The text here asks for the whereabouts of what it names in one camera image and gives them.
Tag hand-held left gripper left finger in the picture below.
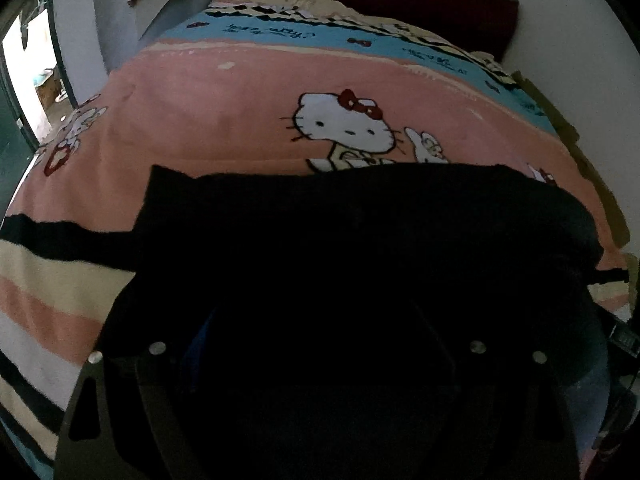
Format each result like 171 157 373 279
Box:
54 309 218 480

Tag black hooded garment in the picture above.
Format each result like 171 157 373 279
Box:
95 162 608 480

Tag cartoon cat printed striped blanket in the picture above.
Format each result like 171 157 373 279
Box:
0 0 636 480

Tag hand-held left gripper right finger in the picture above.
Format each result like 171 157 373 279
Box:
414 304 584 480

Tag blue cloth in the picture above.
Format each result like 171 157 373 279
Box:
562 360 613 461

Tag dark red bed headboard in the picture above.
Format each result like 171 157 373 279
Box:
225 0 522 63

